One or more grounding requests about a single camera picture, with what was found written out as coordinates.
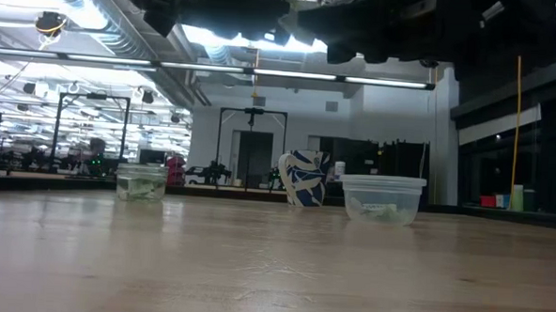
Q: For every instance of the dark double door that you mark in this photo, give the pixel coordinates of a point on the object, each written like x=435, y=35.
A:
x=255, y=160

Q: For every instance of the black gantry frame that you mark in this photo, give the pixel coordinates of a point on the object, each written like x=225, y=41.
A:
x=56, y=127
x=252, y=111

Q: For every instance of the clear round plastic container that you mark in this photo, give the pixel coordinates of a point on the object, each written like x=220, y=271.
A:
x=382, y=198

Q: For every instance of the person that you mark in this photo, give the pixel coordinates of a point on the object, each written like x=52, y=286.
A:
x=97, y=149

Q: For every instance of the black background robot arm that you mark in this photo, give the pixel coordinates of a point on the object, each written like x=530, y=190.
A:
x=210, y=173
x=274, y=175

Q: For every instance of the red box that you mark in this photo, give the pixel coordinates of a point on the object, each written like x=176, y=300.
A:
x=487, y=201

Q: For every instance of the blue white patterned mug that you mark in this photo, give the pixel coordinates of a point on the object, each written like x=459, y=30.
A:
x=305, y=178

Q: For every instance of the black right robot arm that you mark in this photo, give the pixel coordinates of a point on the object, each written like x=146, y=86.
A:
x=499, y=34

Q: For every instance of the blue box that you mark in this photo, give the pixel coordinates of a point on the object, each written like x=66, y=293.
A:
x=503, y=201

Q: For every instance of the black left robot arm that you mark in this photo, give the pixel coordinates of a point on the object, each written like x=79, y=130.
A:
x=162, y=0

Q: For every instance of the pale green cup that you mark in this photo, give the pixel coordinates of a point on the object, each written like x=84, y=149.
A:
x=517, y=198

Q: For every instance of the white bottle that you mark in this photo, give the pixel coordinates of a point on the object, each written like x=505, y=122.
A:
x=339, y=170

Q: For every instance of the long tube light bar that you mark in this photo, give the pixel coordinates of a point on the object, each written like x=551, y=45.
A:
x=291, y=74

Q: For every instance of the red object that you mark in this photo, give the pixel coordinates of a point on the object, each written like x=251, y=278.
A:
x=176, y=168

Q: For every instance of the black round ceiling device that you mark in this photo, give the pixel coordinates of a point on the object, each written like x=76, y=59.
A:
x=50, y=23

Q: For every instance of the small clear glass jar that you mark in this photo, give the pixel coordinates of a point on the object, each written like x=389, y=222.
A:
x=141, y=183

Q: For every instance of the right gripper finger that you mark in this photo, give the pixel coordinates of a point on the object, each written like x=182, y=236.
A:
x=314, y=26

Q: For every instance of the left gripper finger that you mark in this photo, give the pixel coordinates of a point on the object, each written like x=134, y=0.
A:
x=277, y=19

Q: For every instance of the green stevia packet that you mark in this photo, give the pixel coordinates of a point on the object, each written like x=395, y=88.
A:
x=381, y=208
x=358, y=211
x=131, y=188
x=152, y=187
x=400, y=216

